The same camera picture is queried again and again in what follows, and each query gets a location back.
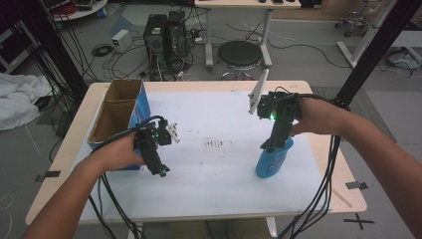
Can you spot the pale blue bag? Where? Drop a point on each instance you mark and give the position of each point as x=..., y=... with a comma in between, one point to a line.
x=403, y=59

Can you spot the black frame post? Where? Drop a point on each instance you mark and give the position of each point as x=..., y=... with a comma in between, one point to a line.
x=381, y=43
x=49, y=43

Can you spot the black tape cross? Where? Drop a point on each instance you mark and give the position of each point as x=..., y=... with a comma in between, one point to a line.
x=359, y=221

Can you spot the thin wooden stick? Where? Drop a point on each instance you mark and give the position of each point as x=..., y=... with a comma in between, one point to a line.
x=341, y=198

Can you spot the white table leg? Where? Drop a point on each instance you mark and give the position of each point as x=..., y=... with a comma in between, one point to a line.
x=271, y=227

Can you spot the round white table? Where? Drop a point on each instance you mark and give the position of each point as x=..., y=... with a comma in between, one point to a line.
x=83, y=11

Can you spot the white background desk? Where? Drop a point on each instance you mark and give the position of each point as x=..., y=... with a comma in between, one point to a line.
x=247, y=3

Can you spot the black tape strip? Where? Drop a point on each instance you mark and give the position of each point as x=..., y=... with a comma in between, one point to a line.
x=356, y=185
x=49, y=174

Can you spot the person's right hand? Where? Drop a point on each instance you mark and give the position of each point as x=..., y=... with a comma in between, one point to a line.
x=318, y=116

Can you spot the blue plastic bottle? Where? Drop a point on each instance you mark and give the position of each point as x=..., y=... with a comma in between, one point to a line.
x=273, y=164

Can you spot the blue cardboard box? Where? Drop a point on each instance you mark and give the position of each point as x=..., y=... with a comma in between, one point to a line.
x=116, y=109

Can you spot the white table mat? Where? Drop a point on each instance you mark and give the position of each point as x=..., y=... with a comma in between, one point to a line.
x=212, y=186

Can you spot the black round stool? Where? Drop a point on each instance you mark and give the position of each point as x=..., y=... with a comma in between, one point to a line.
x=239, y=53

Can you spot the white stand leg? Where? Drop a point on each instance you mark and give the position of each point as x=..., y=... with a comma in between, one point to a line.
x=361, y=46

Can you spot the black computer tower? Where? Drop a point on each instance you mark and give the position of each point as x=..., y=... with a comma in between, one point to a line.
x=154, y=43
x=176, y=31

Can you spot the person's left hand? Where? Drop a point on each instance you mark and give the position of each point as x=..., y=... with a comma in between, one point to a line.
x=119, y=154

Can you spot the person's khaki legs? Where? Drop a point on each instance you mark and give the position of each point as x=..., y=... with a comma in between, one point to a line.
x=189, y=229

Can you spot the white crumpled cloth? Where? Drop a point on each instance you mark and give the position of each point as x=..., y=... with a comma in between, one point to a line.
x=18, y=99

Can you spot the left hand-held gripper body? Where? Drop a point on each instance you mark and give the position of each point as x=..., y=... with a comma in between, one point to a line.
x=152, y=136

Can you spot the small white box device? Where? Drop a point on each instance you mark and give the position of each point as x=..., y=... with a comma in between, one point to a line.
x=121, y=40

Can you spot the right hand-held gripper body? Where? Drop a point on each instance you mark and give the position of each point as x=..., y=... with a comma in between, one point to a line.
x=282, y=106

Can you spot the office chair wheel base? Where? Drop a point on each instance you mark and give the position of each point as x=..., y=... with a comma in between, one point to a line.
x=353, y=23

